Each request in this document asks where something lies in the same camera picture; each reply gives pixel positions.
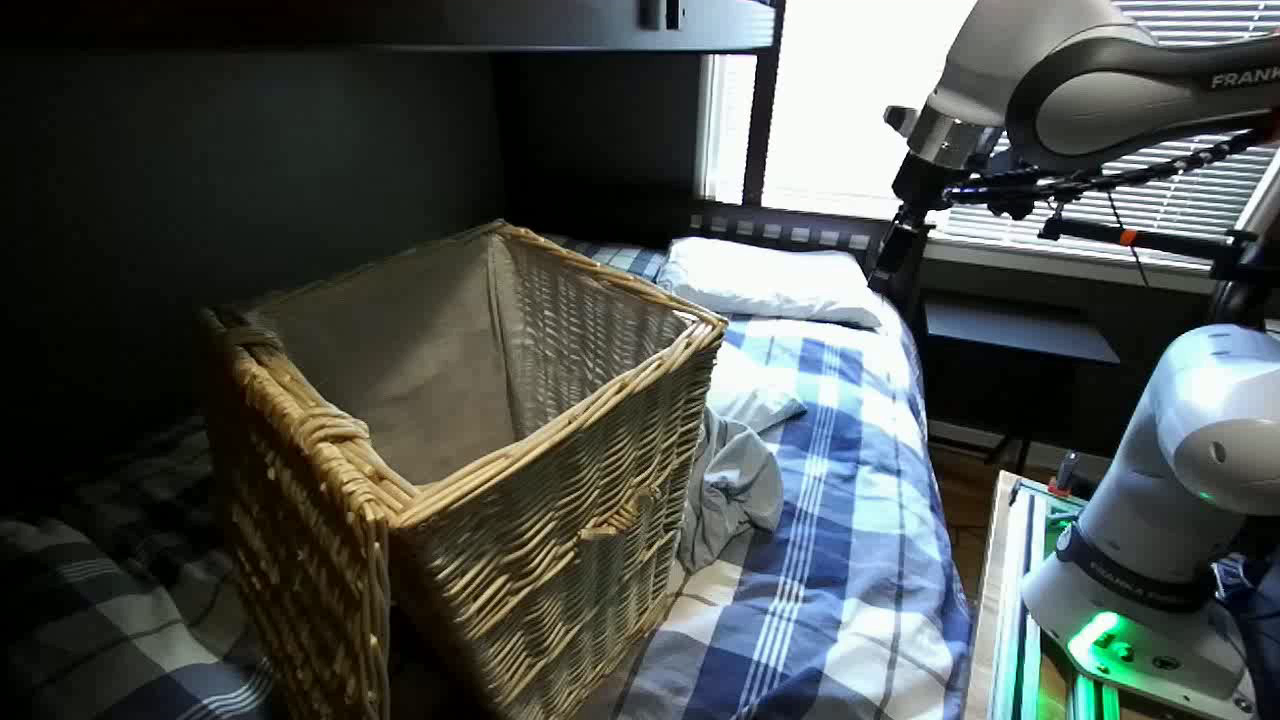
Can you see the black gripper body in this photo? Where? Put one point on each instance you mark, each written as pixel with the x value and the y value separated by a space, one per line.
pixel 921 187

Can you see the grey cloth garment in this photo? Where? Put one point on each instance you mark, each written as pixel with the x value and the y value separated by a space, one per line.
pixel 735 486

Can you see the robot base platform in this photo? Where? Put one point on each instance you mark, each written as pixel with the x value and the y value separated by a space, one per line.
pixel 1026 600

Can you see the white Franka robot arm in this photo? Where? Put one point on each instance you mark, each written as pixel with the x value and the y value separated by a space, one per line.
pixel 1172 453

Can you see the large white pillow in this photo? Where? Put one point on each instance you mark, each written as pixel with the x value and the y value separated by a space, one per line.
pixel 773 281

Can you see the brown wicker basket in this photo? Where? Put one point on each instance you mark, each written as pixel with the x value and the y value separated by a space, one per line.
pixel 532 575

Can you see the gray fabric basket liner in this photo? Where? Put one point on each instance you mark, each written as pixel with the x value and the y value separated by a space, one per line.
pixel 401 363

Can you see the dark side table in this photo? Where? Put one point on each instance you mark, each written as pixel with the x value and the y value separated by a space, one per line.
pixel 1021 328

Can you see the white window blinds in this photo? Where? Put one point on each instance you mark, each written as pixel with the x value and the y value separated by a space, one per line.
pixel 1203 202

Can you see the blue plaid bed blanket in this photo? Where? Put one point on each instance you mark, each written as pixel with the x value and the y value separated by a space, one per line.
pixel 826 562

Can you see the dark upper bunk board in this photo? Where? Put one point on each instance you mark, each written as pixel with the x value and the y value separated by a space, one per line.
pixel 401 26

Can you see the dark wooden bed frame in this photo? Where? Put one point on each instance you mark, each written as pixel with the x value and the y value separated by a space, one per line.
pixel 800 230

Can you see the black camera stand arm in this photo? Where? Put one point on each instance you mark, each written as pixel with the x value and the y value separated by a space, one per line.
pixel 1151 243

